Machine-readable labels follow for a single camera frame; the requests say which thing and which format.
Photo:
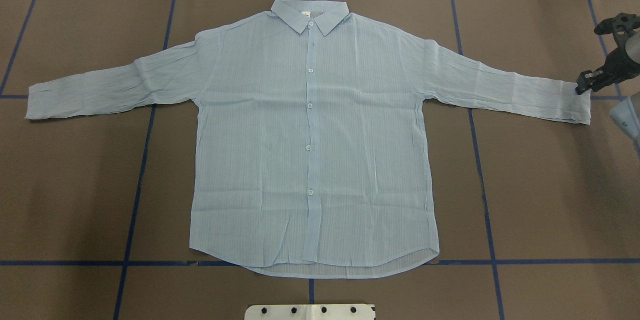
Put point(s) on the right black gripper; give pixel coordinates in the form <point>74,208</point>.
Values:
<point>621,61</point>

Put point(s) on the light blue button-up shirt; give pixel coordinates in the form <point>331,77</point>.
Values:
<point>311,154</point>

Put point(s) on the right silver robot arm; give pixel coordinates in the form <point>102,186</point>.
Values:
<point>626,114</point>

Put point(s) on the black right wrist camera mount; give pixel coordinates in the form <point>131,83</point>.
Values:
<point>618,25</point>

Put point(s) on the white pedestal column with base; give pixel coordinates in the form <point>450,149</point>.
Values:
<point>311,311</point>

